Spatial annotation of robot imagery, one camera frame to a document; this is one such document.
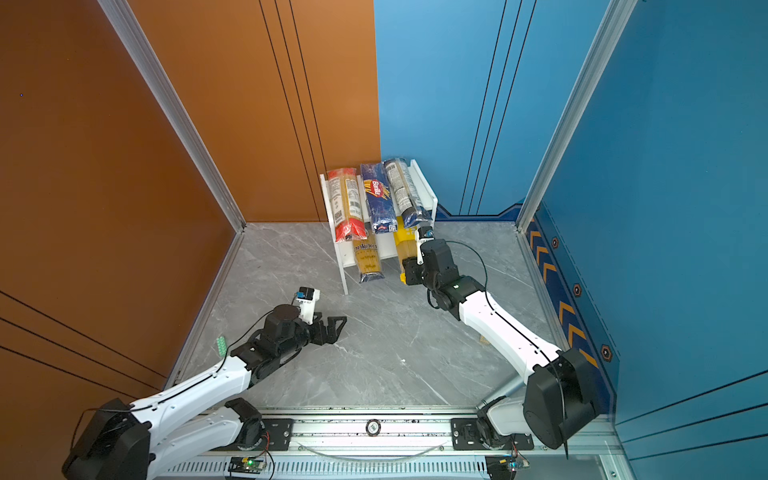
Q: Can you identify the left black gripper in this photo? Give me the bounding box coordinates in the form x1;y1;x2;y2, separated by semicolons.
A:
278;310;347;362

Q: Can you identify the clear white-label spaghetti bag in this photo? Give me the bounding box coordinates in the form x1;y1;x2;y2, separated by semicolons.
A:
383;158;430;228

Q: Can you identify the blue yellow spaghetti bag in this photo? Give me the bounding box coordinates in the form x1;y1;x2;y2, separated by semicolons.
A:
353;230;384;283

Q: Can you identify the blue Barilla spaghetti bag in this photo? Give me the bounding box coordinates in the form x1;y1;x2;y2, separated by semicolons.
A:
360;163;398;234

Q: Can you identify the red spaghetti bag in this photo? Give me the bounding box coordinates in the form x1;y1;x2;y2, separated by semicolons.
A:
327;168;367;243

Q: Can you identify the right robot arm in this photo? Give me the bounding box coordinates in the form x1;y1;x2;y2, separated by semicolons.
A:
403;239;601;449

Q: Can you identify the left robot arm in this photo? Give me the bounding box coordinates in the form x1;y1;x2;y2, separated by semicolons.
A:
62;304;347;479

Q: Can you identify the white two-tier shelf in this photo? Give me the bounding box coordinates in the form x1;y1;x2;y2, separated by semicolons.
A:
319;159;438;294

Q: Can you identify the green connector block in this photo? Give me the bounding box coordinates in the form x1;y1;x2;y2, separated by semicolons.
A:
216;336;228;358

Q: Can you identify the left circuit board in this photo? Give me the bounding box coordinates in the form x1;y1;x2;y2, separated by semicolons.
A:
227;457;268;477

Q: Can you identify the circuit board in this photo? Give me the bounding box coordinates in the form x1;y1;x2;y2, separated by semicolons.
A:
227;457;268;477
485;456;530;480

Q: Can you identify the right circuit board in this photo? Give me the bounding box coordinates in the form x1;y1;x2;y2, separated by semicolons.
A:
485;456;530;480

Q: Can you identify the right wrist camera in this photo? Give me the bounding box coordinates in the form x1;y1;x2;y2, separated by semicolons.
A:
415;224;434;264

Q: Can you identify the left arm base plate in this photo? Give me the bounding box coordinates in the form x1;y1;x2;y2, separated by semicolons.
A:
234;418;294;452

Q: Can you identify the round rail knob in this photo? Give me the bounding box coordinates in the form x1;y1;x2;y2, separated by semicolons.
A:
365;419;381;437

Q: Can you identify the aluminium front rail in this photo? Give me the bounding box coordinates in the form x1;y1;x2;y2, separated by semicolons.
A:
161;407;634;479

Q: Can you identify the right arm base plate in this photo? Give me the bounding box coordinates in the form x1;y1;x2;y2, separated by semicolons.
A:
450;418;534;451

